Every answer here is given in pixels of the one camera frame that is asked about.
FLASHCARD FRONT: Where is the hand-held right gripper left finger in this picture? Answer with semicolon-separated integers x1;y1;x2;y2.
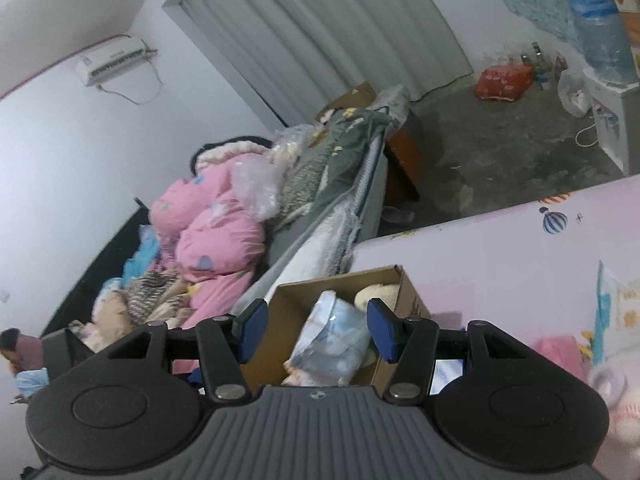
105;298;271;404

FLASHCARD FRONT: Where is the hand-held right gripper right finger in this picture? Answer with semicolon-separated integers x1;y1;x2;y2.
366;298;528;404

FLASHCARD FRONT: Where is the beige plush toy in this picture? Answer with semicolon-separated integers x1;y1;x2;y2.
354;283;401;312

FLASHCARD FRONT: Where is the blue face mask pack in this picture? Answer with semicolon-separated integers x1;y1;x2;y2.
282;290;373;387

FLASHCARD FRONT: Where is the pink comforter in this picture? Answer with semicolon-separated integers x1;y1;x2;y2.
149;141;267;311

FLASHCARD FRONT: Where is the brown white striped blanket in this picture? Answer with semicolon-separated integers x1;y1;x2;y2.
126;269;187;322

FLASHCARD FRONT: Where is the grey slipper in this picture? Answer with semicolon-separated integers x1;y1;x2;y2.
381;206;417;227

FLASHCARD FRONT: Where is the light blue cloth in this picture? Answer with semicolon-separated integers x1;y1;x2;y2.
121;224;162;282

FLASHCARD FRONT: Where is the pink printed tablecloth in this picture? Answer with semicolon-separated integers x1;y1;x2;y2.
350;175;640;411

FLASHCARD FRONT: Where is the clear plastic bag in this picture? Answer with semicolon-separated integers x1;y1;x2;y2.
272;124;312;162
231;157;281;221

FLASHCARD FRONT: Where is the beige cloth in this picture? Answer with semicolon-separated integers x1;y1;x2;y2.
92;290;146;351

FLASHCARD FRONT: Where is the black bed headboard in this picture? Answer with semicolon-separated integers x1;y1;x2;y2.
40;205;152;341

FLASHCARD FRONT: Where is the brown wooden furniture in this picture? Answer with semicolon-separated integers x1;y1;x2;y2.
384;110;424;202

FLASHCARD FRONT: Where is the grey floral blanket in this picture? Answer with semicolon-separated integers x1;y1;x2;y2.
272;107;394;233

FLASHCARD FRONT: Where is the small brown cardboard box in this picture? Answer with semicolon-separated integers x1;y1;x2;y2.
315;81;378;122

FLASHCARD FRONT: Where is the blue white tissue pack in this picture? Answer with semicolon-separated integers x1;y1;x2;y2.
592;260;640;363

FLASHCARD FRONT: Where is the pink white ball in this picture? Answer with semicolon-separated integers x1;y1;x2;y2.
587;360;640;456

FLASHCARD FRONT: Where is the red plastic bag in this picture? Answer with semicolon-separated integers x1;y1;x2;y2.
474;64;535;103

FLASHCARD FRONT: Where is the white plastic bag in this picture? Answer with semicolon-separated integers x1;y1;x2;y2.
556;67;594;119

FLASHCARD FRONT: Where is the white air conditioner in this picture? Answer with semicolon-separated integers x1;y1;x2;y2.
75;35;162;88

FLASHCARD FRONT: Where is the grey curtain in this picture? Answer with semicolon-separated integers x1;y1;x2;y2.
162;0;474;127

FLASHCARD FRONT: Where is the white water dispenser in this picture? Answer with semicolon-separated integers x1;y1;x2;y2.
581;67;640;177

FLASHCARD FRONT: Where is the blue water jug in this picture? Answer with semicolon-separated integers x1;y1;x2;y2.
554;0;639;86

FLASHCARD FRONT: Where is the air conditioner cable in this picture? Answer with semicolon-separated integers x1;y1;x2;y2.
96;52;164;107

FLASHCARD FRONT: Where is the white power cable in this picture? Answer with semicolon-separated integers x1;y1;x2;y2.
574;109;601;149

